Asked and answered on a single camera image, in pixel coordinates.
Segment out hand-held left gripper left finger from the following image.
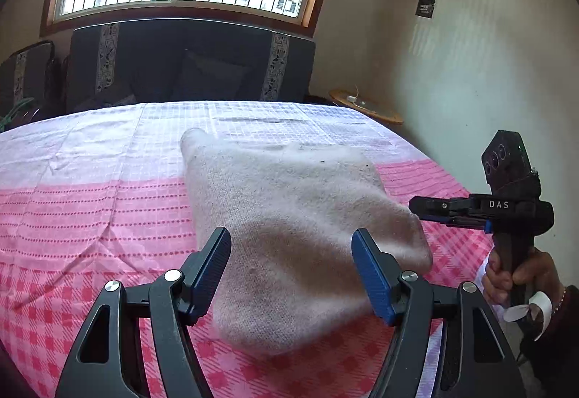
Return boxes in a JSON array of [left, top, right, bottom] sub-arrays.
[[54, 226, 232, 398]]

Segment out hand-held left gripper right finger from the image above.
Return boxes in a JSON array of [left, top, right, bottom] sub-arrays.
[[352, 228, 528, 398]]

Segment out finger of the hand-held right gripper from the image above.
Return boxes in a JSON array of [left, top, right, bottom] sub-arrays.
[[409, 196, 493, 231]]

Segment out beige knit sweater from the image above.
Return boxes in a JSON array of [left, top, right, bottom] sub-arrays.
[[180, 127, 434, 358]]

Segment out person's right forearm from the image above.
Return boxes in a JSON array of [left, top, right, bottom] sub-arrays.
[[520, 285, 579, 398]]

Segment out person's right hand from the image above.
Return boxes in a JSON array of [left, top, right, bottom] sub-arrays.
[[480, 248, 566, 319]]

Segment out round wooden side table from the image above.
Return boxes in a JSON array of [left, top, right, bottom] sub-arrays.
[[328, 88, 404, 125]]

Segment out pink checked blanket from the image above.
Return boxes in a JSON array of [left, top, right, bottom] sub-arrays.
[[0, 100, 512, 398]]

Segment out dark patterned sofa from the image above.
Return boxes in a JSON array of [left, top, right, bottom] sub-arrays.
[[65, 20, 316, 113]]

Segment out dark patterned armchair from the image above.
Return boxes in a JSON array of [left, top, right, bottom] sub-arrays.
[[0, 39, 68, 120]]

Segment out white strap loop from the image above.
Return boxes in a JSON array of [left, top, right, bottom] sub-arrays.
[[503, 292, 553, 342]]

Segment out beaded bracelet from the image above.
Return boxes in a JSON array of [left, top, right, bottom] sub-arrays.
[[553, 286, 569, 316]]

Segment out green cable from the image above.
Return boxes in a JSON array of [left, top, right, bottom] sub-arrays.
[[0, 98, 43, 131]]

